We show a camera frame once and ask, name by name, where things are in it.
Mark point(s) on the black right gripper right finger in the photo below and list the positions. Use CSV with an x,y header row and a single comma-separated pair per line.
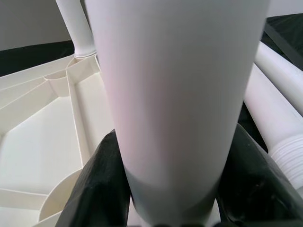
x,y
258,184

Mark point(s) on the white plastic table top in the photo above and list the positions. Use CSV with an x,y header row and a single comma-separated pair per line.
x,y
42,142

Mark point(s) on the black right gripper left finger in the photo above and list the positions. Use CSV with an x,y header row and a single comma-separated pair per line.
x,y
97,184

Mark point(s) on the black table cloth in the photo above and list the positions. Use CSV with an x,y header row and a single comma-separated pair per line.
x,y
284,30

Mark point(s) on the white plastic table leg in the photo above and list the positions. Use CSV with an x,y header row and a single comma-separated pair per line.
x,y
279,68
175,94
78,28
267,113

